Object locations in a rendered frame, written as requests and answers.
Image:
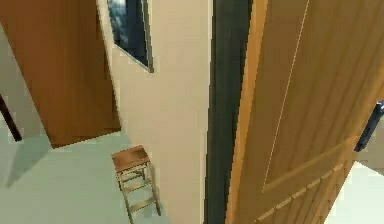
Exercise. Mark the small brown wooden stool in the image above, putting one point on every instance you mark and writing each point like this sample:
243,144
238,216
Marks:
131,161

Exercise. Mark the light wooden room door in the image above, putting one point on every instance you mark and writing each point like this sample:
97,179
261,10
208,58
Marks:
310,110

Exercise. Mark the dark brown furniture leg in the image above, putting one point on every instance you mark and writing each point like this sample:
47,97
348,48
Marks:
9,120

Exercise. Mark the framed dark wall picture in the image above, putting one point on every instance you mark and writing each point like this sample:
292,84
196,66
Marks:
130,28

